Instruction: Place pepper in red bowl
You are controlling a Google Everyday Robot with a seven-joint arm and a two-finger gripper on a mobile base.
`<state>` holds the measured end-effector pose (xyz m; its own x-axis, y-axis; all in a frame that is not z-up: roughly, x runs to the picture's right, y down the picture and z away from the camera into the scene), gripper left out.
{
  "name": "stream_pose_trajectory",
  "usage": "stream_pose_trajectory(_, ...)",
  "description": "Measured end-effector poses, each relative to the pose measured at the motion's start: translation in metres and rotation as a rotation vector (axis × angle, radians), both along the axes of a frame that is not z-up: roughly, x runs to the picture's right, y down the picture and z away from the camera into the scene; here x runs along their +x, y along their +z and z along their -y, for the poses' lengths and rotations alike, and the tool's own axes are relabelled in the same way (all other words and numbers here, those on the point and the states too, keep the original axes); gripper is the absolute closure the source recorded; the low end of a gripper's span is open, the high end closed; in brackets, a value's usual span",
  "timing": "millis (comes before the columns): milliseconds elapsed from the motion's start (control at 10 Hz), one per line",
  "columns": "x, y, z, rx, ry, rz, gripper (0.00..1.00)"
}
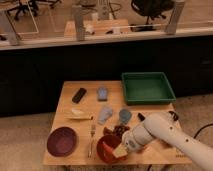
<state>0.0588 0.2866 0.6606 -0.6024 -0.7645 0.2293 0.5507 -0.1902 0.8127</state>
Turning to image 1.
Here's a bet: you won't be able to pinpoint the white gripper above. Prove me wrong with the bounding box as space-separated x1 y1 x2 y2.
113 131 147 158

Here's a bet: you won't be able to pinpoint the red pepper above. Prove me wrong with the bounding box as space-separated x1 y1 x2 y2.
102 142 114 154

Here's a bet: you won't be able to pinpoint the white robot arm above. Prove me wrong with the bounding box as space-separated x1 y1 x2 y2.
112 112 213 171

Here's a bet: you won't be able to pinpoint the red bowl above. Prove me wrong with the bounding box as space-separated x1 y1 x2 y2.
96 135 125 164

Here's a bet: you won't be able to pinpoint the brown toy food pile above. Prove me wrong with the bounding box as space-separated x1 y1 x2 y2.
103 125 130 138

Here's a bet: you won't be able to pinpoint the silver fork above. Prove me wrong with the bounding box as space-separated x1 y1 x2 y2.
88 124 96 158

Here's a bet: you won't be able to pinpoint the black marker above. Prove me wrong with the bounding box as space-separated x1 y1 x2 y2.
138 113 145 121

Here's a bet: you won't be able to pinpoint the light blue cloth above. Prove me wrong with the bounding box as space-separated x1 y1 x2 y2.
98 106 113 125

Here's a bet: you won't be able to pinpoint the wooden table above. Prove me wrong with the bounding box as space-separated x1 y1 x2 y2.
42 80 193 166

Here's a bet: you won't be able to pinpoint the yellow banana toy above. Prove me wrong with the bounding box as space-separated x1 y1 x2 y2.
66 108 93 120

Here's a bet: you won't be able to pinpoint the purple plate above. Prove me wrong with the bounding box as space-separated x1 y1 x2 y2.
47 127 77 157

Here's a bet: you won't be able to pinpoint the green plastic tray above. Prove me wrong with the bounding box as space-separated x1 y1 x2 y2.
122 72 176 105

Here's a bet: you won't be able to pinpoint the black rectangular block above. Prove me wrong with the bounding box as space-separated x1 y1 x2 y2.
72 88 87 103

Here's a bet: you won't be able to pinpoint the black office chair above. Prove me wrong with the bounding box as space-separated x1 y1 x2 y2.
131 0 174 24

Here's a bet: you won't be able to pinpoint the black cable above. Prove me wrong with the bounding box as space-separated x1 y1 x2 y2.
193 122 213 139

